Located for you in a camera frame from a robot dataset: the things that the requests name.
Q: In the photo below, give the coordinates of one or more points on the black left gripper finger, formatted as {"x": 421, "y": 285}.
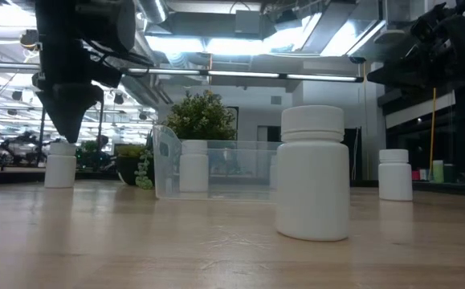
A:
{"x": 69, "y": 112}

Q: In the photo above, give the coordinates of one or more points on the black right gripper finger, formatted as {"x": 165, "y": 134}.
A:
{"x": 409, "y": 74}

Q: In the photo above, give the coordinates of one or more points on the black background robot arm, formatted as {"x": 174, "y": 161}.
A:
{"x": 19, "y": 146}

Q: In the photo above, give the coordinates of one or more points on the clear plastic basket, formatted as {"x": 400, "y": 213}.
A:
{"x": 168, "y": 160}

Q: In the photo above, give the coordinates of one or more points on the black ceiling spotlight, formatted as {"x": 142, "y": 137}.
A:
{"x": 17, "y": 95}
{"x": 142, "y": 116}
{"x": 119, "y": 99}

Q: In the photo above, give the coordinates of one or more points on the succulent in dark bowl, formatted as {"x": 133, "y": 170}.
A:
{"x": 129, "y": 168}

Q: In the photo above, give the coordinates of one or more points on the small red box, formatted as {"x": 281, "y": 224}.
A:
{"x": 416, "y": 176}

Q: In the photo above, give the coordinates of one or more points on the white and blue box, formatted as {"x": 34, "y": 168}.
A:
{"x": 424, "y": 175}

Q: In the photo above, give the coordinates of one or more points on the light green bottle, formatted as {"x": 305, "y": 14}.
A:
{"x": 438, "y": 172}

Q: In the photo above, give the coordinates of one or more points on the dark green bottle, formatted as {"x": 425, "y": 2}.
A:
{"x": 450, "y": 173}

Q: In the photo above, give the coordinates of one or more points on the bushy plant in black pot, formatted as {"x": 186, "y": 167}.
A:
{"x": 200, "y": 116}

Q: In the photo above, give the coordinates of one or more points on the long ceiling light bar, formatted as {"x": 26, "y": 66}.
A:
{"x": 240, "y": 74}

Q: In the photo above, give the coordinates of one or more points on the grey ceiling box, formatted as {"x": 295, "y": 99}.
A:
{"x": 248, "y": 22}

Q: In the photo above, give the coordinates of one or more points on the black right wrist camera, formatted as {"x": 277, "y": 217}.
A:
{"x": 429, "y": 22}

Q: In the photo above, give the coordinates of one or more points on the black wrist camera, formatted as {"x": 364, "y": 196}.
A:
{"x": 107, "y": 24}
{"x": 429, "y": 22}

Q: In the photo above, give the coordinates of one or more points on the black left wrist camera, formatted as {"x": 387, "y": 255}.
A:
{"x": 107, "y": 24}

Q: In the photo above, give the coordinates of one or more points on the silver ventilation duct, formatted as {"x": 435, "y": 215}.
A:
{"x": 153, "y": 10}

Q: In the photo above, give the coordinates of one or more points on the grey wall vent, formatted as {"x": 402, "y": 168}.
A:
{"x": 276, "y": 100}

